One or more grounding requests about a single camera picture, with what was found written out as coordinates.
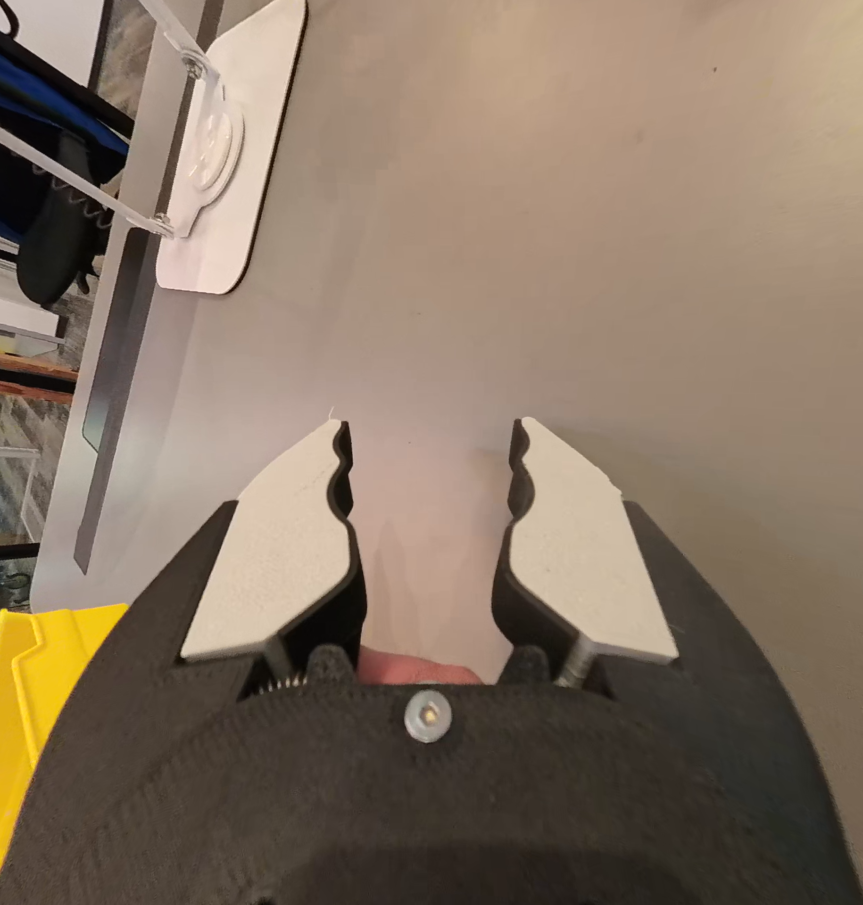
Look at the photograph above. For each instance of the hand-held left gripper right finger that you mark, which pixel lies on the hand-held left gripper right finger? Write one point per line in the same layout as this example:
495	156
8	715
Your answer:
587	566

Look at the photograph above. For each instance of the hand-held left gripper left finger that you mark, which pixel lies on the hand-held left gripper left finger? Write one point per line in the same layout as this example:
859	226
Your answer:
269	566

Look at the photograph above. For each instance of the yellow plastic bin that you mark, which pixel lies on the yellow plastic bin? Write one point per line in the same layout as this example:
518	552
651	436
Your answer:
36	707

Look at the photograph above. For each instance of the black office chair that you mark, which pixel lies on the black office chair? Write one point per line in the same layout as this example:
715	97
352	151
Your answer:
50	212

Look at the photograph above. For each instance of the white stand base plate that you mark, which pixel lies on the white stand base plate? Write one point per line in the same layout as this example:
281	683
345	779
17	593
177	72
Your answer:
269	113

